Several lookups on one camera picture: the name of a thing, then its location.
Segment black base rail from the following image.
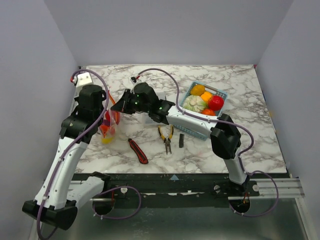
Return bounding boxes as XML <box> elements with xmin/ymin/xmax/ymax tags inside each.
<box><xmin>72</xmin><ymin>172</ymin><xmax>291</xmax><ymax>210</ymax></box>

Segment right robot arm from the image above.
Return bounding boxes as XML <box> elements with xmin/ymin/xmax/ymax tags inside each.
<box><xmin>111</xmin><ymin>82</ymin><xmax>249</xmax><ymax>196</ymax></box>

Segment red black utility knife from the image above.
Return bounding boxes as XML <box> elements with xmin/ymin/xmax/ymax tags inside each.
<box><xmin>128</xmin><ymin>138</ymin><xmax>149</xmax><ymax>165</ymax></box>

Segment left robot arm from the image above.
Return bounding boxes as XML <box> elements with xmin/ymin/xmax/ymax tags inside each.
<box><xmin>22</xmin><ymin>84</ymin><xmax>111</xmax><ymax>230</ymax></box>

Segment red apple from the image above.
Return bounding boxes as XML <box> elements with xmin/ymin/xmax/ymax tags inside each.
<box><xmin>207</xmin><ymin>95</ymin><xmax>224</xmax><ymax>112</ymax></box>

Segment orange yellow bell pepper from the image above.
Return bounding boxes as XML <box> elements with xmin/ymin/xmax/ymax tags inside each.
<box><xmin>200</xmin><ymin>91</ymin><xmax>213</xmax><ymax>103</ymax></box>

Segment orange small pumpkin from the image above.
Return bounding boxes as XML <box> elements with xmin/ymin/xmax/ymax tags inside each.
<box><xmin>201</xmin><ymin>108</ymin><xmax>216</xmax><ymax>116</ymax></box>

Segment light blue plastic basket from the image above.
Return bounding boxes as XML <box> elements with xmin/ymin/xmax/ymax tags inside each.
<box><xmin>171</xmin><ymin>81</ymin><xmax>229</xmax><ymax>141</ymax></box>

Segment clear zip top bag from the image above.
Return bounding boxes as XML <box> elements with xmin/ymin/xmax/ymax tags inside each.
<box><xmin>99</xmin><ymin>92</ymin><xmax>120</xmax><ymax>145</ymax></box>

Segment purple onion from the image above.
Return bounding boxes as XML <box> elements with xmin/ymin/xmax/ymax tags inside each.
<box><xmin>102</xmin><ymin>119</ymin><xmax>111</xmax><ymax>127</ymax></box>

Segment orange carrot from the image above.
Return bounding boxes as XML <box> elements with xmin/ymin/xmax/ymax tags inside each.
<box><xmin>99</xmin><ymin>110</ymin><xmax>114</xmax><ymax>136</ymax></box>

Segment black bit holder strip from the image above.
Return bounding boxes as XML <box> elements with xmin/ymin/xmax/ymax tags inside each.
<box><xmin>179</xmin><ymin>133</ymin><xmax>185</xmax><ymax>148</ymax></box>

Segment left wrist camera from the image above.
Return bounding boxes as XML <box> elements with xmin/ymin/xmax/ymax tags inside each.
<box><xmin>73</xmin><ymin>72</ymin><xmax>93</xmax><ymax>89</ymax></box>

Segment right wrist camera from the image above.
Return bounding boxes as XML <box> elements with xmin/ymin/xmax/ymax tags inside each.
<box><xmin>130</xmin><ymin>75</ymin><xmax>143</xmax><ymax>86</ymax></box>

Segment white cauliflower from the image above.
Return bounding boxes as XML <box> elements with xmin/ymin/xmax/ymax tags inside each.
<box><xmin>182</xmin><ymin>95</ymin><xmax>208</xmax><ymax>113</ymax></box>

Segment brown potato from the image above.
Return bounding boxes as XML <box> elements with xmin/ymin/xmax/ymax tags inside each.
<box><xmin>190</xmin><ymin>84</ymin><xmax>206</xmax><ymax>96</ymax></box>

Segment yellow handled pliers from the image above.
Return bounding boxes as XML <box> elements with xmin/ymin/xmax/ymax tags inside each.
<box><xmin>157</xmin><ymin>125</ymin><xmax>174</xmax><ymax>154</ymax></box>

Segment clear plastic screw box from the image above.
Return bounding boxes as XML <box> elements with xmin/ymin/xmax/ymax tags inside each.
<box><xmin>141</xmin><ymin>91</ymin><xmax>167</xmax><ymax>128</ymax></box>

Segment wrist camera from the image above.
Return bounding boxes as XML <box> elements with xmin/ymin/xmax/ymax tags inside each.
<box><xmin>73</xmin><ymin>72</ymin><xmax>93</xmax><ymax>89</ymax></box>
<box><xmin>130</xmin><ymin>75</ymin><xmax>143</xmax><ymax>86</ymax></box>

